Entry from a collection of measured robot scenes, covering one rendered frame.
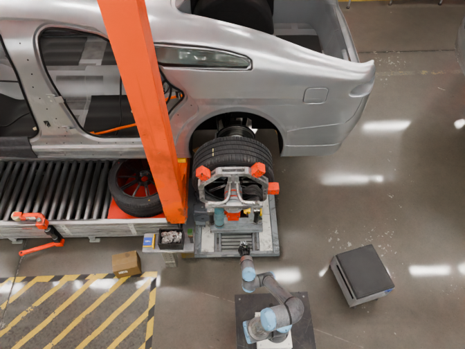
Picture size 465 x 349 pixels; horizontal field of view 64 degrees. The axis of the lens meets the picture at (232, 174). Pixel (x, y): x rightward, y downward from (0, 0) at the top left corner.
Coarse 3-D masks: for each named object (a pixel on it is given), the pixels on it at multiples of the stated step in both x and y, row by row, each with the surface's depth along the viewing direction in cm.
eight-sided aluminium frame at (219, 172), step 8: (216, 168) 273; (224, 168) 271; (232, 168) 271; (240, 168) 271; (248, 168) 271; (216, 176) 270; (224, 176) 271; (232, 176) 271; (240, 176) 272; (248, 176) 271; (200, 184) 280; (264, 184) 281; (200, 192) 289; (264, 192) 291; (200, 200) 299; (208, 200) 301; (216, 200) 308; (248, 200) 310; (256, 200) 303; (264, 200) 301; (224, 208) 311; (248, 208) 312
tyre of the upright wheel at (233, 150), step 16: (208, 144) 284; (224, 144) 277; (240, 144) 277; (256, 144) 284; (208, 160) 275; (224, 160) 270; (240, 160) 270; (256, 160) 274; (272, 160) 301; (192, 176) 289; (272, 176) 288
